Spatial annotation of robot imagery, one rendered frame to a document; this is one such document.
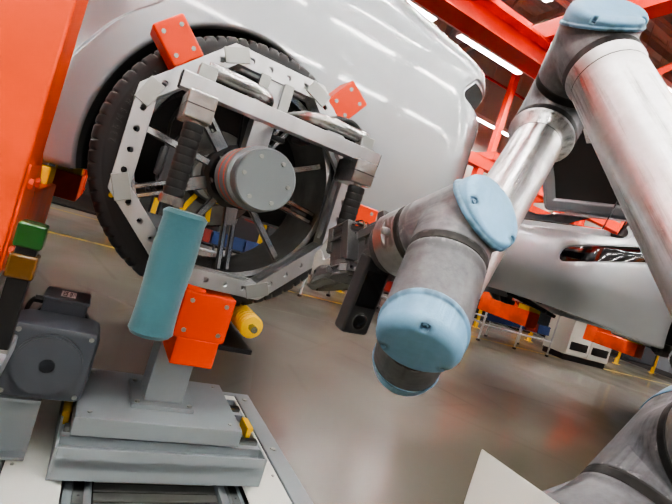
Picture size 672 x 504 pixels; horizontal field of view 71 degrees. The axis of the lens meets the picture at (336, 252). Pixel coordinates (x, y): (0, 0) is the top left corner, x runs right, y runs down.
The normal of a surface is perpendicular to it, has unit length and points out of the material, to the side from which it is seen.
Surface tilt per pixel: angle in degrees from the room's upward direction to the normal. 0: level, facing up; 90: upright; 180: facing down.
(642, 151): 83
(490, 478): 90
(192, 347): 90
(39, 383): 90
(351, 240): 65
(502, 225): 60
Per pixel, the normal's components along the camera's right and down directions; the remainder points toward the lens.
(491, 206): 0.61, -0.31
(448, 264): 0.07, -0.54
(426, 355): -0.38, 0.71
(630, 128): -0.74, -0.37
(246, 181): 0.43, 0.16
